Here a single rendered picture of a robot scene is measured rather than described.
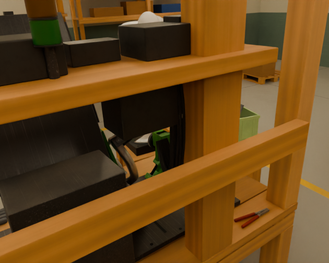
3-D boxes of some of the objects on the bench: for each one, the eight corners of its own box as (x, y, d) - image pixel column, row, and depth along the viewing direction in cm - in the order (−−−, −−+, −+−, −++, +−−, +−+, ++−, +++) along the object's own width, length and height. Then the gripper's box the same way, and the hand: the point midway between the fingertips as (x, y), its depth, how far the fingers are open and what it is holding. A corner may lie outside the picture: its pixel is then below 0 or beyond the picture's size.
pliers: (243, 229, 111) (243, 226, 111) (233, 221, 115) (233, 218, 115) (272, 214, 118) (273, 211, 118) (262, 207, 122) (263, 204, 122)
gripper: (165, 116, 103) (122, 146, 96) (156, 134, 118) (118, 160, 111) (151, 100, 104) (108, 128, 97) (144, 119, 119) (106, 145, 112)
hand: (118, 142), depth 105 cm, fingers closed on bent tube, 3 cm apart
